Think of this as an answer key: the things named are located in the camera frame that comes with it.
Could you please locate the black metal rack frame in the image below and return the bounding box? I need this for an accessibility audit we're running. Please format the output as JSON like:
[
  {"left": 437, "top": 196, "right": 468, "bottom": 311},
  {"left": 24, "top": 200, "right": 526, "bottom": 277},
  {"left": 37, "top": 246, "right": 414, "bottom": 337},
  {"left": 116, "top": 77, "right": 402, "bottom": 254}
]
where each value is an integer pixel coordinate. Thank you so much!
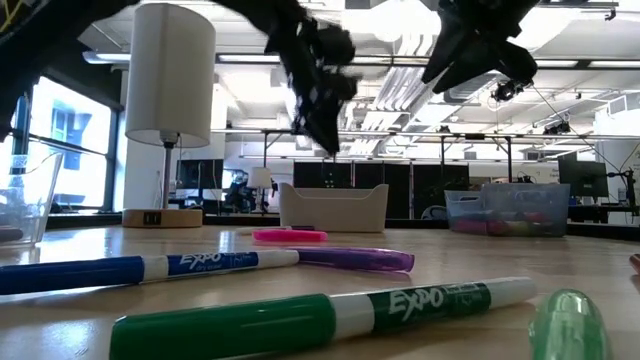
[{"left": 260, "top": 127, "right": 515, "bottom": 166}]

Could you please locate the dark background robot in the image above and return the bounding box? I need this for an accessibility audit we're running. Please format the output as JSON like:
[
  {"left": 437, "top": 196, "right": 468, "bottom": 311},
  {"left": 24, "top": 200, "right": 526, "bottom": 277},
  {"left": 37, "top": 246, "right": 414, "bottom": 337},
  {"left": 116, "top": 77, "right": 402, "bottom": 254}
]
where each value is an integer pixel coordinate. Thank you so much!
[{"left": 222, "top": 169, "right": 279, "bottom": 214}]

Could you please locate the small white background lamp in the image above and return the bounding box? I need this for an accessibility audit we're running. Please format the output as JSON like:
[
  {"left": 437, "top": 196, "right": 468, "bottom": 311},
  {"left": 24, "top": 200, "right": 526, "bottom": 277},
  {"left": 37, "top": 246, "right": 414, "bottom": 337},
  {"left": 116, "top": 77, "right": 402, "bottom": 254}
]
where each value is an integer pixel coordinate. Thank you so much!
[{"left": 248, "top": 166, "right": 274, "bottom": 211}]

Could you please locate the green translucent highlighter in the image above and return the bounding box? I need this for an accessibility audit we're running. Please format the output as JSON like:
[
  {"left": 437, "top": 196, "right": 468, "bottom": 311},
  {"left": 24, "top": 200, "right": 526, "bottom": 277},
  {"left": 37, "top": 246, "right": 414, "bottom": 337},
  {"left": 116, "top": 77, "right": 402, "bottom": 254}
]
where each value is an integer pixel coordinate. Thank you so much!
[{"left": 528, "top": 288, "right": 615, "bottom": 360}]

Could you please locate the black table frame rail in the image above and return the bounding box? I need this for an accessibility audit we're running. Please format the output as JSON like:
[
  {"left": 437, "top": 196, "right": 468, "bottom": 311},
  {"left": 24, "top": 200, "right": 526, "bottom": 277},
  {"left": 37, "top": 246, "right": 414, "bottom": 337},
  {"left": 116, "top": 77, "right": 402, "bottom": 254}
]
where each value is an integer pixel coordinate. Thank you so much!
[{"left": 43, "top": 212, "right": 640, "bottom": 242}]

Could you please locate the purple translucent highlighter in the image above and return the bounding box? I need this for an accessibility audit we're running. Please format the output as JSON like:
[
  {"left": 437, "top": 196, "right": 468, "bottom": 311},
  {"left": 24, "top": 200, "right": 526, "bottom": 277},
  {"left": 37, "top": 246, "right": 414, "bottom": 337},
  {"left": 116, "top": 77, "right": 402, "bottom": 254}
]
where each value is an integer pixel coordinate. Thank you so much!
[{"left": 289, "top": 246, "right": 416, "bottom": 274}]

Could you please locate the slim pink highlighter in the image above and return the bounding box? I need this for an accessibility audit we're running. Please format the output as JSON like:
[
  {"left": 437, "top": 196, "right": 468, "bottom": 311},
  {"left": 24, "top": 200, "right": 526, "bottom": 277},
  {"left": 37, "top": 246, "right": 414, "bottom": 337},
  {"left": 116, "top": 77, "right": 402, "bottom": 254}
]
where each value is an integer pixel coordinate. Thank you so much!
[{"left": 251, "top": 228, "right": 330, "bottom": 245}]

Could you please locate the white shade table lamp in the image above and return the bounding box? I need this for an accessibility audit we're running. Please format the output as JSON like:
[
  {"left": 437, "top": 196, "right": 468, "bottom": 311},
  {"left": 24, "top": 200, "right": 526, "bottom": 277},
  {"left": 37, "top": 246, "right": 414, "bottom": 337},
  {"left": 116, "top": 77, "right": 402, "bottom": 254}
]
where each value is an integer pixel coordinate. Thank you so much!
[{"left": 121, "top": 2, "right": 217, "bottom": 230}]

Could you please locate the clear plastic container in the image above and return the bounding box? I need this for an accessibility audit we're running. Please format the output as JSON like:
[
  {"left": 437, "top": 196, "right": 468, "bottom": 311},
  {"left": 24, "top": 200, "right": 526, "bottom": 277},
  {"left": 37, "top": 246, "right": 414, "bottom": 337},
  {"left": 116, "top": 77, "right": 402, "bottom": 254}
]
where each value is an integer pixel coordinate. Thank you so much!
[{"left": 0, "top": 152, "right": 64, "bottom": 249}]

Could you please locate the green EXPO marker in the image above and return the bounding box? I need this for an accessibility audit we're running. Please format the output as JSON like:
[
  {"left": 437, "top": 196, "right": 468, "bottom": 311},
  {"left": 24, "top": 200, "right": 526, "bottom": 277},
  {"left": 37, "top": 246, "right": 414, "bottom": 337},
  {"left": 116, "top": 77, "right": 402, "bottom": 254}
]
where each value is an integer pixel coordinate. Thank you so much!
[{"left": 108, "top": 276, "right": 539, "bottom": 360}]

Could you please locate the black partition wall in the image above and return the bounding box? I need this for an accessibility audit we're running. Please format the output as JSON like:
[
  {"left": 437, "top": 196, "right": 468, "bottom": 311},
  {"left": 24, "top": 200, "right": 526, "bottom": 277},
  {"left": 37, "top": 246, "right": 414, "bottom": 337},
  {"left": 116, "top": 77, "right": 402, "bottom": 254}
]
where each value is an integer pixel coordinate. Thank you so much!
[{"left": 293, "top": 160, "right": 471, "bottom": 220}]

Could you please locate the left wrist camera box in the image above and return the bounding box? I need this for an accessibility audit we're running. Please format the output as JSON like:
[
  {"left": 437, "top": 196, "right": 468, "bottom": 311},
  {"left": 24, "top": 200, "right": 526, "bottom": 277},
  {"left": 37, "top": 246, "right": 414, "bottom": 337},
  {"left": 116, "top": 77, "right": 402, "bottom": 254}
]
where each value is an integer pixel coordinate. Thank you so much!
[{"left": 318, "top": 23, "right": 359, "bottom": 70}]

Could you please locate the blue EXPO marker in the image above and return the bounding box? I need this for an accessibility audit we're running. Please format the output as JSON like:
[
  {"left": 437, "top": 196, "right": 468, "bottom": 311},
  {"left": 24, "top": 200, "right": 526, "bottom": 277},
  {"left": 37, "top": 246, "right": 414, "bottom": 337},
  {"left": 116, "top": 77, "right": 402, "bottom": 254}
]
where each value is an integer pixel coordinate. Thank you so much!
[{"left": 0, "top": 249, "right": 301, "bottom": 297}]

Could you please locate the cream plastic bin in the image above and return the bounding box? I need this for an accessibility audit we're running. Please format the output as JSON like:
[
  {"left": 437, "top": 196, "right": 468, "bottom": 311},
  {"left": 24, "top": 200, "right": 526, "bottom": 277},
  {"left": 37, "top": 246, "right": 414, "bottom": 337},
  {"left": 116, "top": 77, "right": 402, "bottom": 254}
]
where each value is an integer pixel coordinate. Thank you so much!
[{"left": 278, "top": 182, "right": 390, "bottom": 234}]

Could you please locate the black overhead light bar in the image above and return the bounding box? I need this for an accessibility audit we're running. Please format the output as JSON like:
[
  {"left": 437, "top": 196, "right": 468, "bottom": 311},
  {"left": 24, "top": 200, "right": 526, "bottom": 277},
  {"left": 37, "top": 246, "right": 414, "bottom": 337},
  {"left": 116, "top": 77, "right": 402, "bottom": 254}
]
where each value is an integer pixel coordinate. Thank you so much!
[{"left": 82, "top": 49, "right": 640, "bottom": 70}]

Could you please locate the clear blue plastic bin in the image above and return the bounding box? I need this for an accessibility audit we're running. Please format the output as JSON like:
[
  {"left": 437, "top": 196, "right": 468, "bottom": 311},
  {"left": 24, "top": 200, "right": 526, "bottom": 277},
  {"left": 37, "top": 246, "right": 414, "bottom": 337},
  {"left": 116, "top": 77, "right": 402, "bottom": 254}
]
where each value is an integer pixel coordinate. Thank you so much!
[{"left": 443, "top": 182, "right": 571, "bottom": 237}]

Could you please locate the black tripod stand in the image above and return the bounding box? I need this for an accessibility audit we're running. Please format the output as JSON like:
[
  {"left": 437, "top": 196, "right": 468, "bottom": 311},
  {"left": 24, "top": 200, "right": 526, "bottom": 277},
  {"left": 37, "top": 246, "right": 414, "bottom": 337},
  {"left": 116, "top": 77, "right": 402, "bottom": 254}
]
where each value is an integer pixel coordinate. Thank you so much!
[{"left": 607, "top": 167, "right": 640, "bottom": 217}]

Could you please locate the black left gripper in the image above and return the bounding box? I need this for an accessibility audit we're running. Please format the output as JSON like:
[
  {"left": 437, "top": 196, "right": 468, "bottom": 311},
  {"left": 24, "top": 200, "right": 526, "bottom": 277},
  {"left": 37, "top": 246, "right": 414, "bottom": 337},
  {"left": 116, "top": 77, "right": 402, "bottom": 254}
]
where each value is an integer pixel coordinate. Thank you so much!
[{"left": 263, "top": 18, "right": 361, "bottom": 156}]

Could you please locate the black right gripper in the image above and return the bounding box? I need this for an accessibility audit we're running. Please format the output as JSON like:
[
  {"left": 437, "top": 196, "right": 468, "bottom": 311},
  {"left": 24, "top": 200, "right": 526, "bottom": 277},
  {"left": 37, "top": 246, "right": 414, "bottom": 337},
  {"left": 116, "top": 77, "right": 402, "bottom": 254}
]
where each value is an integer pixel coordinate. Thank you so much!
[{"left": 421, "top": 0, "right": 542, "bottom": 96}]

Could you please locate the black computer monitor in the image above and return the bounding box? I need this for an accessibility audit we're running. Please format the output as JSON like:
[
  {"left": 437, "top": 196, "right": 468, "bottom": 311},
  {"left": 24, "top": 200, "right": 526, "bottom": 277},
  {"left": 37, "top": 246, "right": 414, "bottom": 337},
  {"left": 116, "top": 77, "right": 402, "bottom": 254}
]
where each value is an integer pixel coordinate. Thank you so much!
[
  {"left": 558, "top": 158, "right": 610, "bottom": 199},
  {"left": 175, "top": 158, "right": 225, "bottom": 191}
]

